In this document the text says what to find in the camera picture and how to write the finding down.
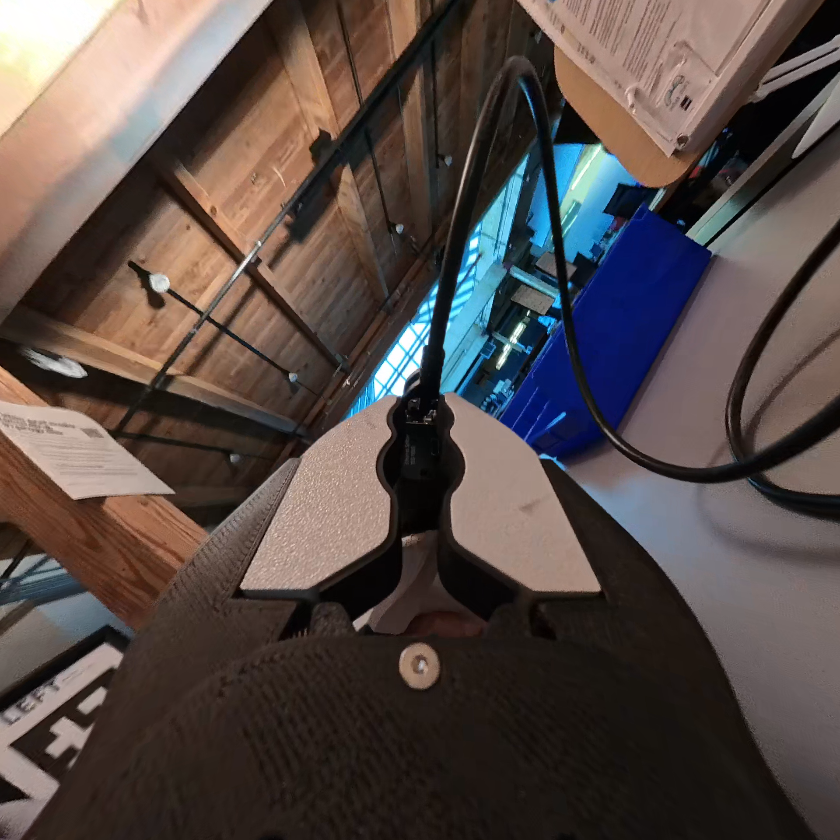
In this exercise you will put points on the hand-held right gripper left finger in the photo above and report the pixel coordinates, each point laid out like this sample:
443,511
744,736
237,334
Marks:
321,512

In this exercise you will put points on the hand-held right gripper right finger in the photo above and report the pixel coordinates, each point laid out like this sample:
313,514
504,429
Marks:
518,518

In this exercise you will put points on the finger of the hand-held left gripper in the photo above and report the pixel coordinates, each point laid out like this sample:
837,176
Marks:
413,590

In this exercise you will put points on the black network adapter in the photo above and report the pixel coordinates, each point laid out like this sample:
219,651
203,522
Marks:
420,472

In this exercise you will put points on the blue plastic bin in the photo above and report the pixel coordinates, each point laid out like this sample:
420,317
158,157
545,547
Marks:
623,315

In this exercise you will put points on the grey desk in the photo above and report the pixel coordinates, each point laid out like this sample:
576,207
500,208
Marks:
754,590

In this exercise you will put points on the white paper notice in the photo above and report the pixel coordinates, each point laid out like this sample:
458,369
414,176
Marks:
72,453

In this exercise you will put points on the white ceiling spotlight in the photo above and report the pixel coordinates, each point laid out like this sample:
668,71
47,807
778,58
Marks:
159,283

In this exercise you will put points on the framed marker sign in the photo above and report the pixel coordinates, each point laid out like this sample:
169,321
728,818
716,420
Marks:
39,741

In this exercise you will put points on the wooden document stand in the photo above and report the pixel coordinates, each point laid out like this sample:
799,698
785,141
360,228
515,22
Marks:
623,151

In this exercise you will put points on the wooden post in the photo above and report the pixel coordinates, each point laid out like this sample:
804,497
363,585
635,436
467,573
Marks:
98,544

